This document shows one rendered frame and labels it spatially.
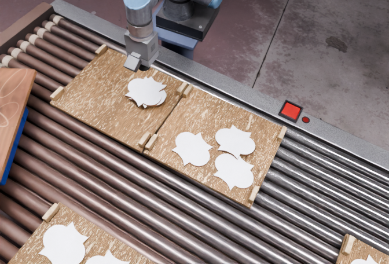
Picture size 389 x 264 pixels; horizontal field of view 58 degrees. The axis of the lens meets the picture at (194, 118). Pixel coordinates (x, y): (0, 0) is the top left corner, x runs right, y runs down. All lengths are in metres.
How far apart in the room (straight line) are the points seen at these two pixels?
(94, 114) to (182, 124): 0.33
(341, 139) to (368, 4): 2.48
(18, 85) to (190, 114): 0.62
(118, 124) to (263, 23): 2.14
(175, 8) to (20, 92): 0.75
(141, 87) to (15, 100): 0.43
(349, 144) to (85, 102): 1.01
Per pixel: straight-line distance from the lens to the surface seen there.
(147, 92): 1.35
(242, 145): 1.27
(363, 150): 1.46
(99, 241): 1.16
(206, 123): 1.32
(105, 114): 1.35
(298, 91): 2.76
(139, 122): 1.32
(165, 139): 1.27
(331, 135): 1.44
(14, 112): 1.32
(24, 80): 1.39
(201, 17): 1.71
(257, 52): 2.94
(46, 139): 1.37
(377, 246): 1.32
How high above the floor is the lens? 2.03
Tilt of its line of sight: 56 degrees down
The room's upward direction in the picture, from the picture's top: 6 degrees clockwise
